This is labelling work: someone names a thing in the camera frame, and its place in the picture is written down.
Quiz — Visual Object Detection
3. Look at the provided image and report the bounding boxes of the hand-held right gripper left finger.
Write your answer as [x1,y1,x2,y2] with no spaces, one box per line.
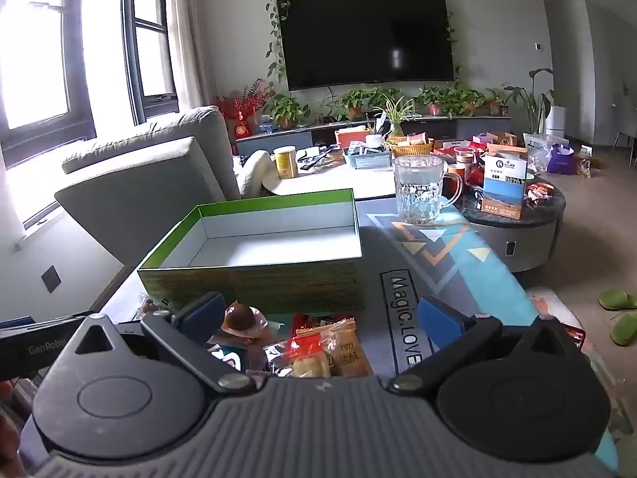
[74,291,254,394]

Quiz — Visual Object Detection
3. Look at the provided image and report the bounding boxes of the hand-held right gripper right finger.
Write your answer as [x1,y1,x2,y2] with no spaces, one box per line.
[388,296,588,394]

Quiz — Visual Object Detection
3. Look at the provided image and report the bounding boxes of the brown pastry packet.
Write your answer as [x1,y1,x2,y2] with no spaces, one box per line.
[219,304,270,342]

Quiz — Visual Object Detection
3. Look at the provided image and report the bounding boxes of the green cardboard box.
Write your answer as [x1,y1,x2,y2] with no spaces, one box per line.
[137,188,366,317]

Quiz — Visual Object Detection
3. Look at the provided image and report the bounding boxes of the red label cookie packet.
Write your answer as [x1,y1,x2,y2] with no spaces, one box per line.
[289,313,374,378]

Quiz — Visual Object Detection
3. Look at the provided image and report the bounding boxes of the teal packet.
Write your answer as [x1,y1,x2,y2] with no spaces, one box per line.
[209,343,244,374]

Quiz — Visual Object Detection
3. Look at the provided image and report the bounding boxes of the patterned teal grey mat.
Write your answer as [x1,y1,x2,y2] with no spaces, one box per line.
[94,199,623,478]

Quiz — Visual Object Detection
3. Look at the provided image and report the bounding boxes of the small silver packet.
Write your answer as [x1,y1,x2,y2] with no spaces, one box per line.
[261,341,299,376]

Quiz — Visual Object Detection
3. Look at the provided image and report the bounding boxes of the round grey coffee table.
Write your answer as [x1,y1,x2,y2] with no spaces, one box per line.
[458,179,568,274]

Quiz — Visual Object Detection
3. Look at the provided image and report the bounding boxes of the red white flat box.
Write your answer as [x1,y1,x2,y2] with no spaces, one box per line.
[528,286,588,349]

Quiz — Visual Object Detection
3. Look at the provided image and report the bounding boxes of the clear glass mug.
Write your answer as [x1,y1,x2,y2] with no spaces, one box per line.
[393,154,465,225]

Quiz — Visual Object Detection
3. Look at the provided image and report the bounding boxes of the orange mug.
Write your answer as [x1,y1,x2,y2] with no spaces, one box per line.
[443,163,466,197]

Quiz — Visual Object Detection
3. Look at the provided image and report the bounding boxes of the blue orange paper carton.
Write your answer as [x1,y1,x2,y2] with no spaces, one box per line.
[482,143,529,221]

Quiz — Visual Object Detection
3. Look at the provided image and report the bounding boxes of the grey sofa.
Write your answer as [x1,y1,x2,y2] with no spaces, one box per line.
[54,106,242,264]

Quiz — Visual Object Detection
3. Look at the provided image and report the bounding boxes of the white plush cushion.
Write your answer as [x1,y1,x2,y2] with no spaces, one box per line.
[239,149,272,197]

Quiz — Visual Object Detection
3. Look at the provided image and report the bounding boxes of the white round table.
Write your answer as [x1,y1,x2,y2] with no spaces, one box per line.
[259,147,399,205]

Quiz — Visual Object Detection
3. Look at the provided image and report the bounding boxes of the teal storage tray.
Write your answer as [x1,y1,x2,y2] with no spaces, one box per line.
[343,147,394,172]

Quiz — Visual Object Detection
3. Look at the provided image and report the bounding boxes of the wicker basket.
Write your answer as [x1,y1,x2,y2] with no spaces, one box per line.
[387,135,434,157]

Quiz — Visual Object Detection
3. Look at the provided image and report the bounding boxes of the yellow can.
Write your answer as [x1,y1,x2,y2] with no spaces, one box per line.
[273,146,299,180]

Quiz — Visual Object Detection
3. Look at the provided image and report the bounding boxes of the green slipper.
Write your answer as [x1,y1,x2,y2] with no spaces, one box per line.
[610,311,637,347]
[598,289,637,311]

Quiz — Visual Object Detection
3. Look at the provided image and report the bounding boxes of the purple bag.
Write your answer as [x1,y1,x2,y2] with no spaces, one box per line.
[547,144,575,175]

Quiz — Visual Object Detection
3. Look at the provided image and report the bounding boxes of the orange box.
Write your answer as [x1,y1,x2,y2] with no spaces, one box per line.
[334,128,374,150]

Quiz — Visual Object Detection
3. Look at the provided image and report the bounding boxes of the grey television cabinet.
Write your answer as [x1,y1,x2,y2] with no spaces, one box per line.
[234,116,513,157]

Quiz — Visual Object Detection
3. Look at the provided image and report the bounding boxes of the spider plant in vase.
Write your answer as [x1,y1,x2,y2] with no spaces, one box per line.
[373,94,419,137]

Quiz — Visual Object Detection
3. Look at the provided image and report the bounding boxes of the red flower plant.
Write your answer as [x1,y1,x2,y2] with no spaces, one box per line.
[211,78,274,140]

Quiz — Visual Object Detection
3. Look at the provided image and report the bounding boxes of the green potted plant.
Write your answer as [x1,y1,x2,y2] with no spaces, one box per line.
[485,87,508,116]
[418,84,453,118]
[343,87,379,121]
[450,87,486,118]
[266,94,309,130]

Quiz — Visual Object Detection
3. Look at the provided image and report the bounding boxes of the white tall planter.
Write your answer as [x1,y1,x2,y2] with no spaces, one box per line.
[545,104,568,135]

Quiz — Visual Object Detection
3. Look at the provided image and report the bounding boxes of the tall leafy plant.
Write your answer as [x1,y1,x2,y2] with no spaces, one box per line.
[505,69,555,135]

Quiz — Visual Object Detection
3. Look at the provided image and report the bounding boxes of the narrow black framed window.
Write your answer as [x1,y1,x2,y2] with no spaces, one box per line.
[122,0,180,123]

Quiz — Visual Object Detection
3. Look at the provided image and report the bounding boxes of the beige curtain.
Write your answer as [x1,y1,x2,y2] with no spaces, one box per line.
[164,0,212,110]

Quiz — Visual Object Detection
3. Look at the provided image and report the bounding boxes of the large black framed window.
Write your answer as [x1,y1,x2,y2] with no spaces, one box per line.
[0,0,98,170]

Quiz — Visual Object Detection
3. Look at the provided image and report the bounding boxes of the ivy vine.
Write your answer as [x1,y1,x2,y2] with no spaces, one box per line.
[266,0,463,85]

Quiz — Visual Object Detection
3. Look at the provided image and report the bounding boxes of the metal frame chair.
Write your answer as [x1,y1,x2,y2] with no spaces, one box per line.
[612,104,637,167]

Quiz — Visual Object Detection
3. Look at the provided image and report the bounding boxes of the black wall television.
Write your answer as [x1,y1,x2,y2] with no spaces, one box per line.
[277,0,456,91]

